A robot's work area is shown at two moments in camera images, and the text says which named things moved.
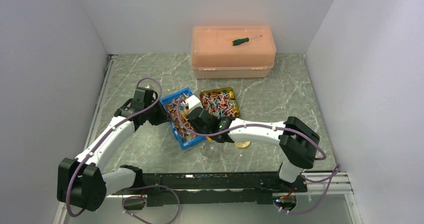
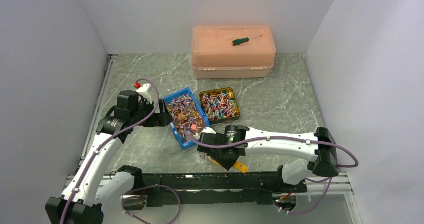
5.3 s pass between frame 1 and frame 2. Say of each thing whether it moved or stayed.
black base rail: stayed
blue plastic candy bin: stayed
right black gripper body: moved
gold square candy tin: stayed
